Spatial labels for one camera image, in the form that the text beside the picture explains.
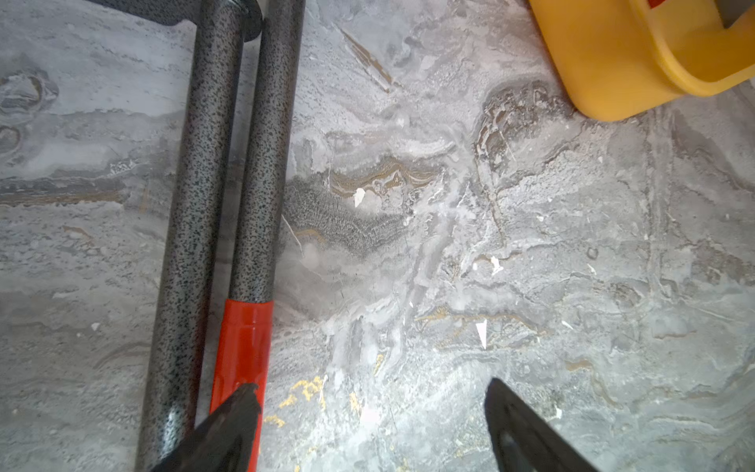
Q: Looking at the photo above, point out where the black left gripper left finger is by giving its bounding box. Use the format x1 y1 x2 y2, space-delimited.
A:
153 383 261 472

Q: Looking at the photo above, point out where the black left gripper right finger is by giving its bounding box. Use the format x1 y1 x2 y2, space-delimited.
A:
484 378 596 472

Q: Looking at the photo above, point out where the speckled hoe inner red grip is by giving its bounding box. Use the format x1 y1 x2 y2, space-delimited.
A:
210 1 306 471

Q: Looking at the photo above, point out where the speckled hoe red grip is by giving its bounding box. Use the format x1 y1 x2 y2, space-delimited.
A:
105 1 263 471
210 1 306 471

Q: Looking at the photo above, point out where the speckled hoe outer red grip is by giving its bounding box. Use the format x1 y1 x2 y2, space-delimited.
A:
105 1 263 471

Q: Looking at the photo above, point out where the yellow plastic storage box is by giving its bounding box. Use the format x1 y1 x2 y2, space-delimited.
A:
530 0 754 121

